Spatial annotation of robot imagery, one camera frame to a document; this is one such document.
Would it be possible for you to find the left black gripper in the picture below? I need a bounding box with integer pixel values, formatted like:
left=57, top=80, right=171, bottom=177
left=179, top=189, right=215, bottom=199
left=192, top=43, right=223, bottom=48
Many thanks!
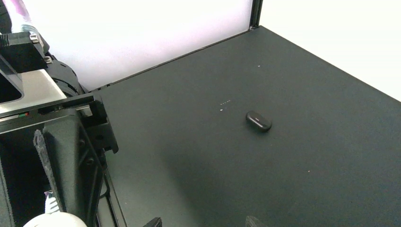
left=0, top=93, right=119, bottom=227

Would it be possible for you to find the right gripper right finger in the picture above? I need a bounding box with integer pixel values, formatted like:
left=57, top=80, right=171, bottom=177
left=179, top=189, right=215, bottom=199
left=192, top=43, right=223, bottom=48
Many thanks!
left=245, top=216, right=267, bottom=227

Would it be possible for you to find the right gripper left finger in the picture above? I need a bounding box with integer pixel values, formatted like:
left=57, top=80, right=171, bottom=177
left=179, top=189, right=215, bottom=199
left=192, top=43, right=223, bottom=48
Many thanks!
left=143, top=217, right=163, bottom=227

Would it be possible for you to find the white capsule object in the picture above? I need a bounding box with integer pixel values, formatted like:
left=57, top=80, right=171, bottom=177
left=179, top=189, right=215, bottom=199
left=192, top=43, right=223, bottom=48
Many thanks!
left=23, top=212, right=87, bottom=227

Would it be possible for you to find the black earbud charging case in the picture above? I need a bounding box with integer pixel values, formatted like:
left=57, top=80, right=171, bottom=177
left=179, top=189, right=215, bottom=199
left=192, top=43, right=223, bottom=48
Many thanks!
left=245, top=111, right=272, bottom=132

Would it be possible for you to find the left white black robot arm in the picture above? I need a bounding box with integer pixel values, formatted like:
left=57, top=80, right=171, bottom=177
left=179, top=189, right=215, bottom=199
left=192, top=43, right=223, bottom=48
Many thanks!
left=0, top=59, right=118, bottom=227

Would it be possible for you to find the black front mounting rail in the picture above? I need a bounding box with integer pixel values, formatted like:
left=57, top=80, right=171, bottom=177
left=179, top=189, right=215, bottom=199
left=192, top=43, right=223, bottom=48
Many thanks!
left=96, top=170, right=127, bottom=227

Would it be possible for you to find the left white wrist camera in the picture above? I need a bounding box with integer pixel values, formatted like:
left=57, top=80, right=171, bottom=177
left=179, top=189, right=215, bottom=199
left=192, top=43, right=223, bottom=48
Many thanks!
left=0, top=31, right=68, bottom=115

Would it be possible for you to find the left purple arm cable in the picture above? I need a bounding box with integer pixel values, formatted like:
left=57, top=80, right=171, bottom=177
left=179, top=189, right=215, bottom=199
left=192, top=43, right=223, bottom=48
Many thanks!
left=3, top=0, right=40, bottom=36

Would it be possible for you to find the left black frame post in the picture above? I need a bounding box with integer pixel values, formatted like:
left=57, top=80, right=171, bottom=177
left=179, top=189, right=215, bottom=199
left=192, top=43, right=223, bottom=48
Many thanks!
left=249, top=0, right=263, bottom=30

